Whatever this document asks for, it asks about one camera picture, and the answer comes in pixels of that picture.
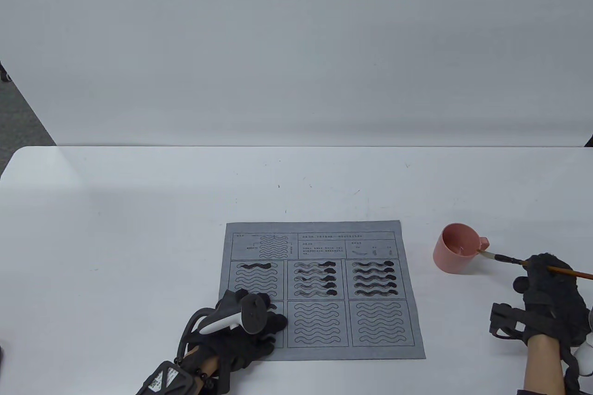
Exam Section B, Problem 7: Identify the person's left hand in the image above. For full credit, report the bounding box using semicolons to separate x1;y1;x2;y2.
195;289;288;372

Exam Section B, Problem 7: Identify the person's right forearm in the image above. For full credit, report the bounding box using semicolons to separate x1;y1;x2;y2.
524;335;567;395

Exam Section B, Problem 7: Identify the grey and white controller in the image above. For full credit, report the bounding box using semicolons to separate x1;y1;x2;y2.
199;293;269;335
572;307;593;377

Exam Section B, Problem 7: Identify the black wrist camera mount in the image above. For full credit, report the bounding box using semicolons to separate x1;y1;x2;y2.
490;302;529;340
136;360;204;395

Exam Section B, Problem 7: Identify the white backdrop board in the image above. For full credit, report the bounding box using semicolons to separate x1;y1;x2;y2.
0;0;593;148

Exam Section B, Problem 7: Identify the person's right hand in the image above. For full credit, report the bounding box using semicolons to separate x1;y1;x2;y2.
513;254;591;347

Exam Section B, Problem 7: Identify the dark bead bracelet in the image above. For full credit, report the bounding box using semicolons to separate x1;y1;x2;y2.
175;358;214;390

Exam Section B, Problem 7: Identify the pink cup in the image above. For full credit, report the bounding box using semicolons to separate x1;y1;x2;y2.
433;223;490;274

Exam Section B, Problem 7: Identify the person's left forearm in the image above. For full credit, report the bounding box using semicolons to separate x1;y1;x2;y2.
195;349;221;379

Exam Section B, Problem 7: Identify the grey water writing practice cloth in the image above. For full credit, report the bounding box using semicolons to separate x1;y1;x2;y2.
219;220;426;362

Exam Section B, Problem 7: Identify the brown Chinese brush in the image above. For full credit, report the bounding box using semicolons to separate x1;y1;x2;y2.
476;250;593;280

